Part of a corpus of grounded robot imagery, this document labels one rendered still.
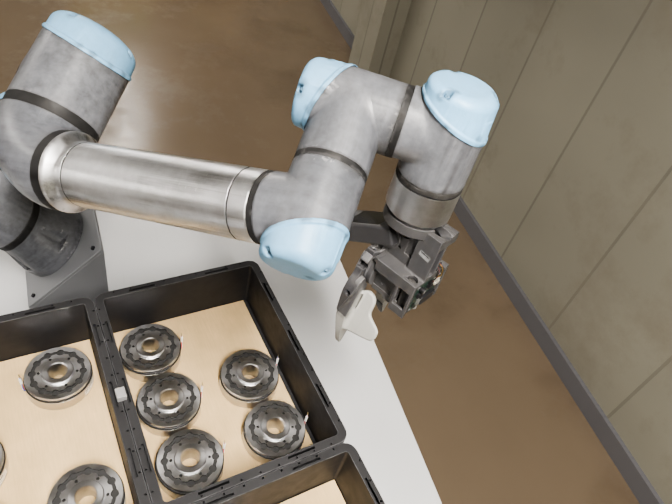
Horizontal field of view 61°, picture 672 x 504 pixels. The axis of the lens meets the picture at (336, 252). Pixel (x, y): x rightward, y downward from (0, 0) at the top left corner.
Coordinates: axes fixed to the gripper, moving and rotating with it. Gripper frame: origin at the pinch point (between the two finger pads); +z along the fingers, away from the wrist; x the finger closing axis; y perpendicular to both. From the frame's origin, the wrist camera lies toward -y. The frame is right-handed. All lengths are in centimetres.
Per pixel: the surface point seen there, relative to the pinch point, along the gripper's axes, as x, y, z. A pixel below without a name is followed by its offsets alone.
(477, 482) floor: 77, 25, 110
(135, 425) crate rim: -23.8, -15.8, 23.0
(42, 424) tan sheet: -31, -30, 33
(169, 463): -21.3, -10.6, 29.8
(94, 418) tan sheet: -24.8, -25.8, 32.9
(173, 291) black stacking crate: -3.7, -35.0, 23.5
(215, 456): -15.2, -7.1, 29.9
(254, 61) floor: 190, -221, 96
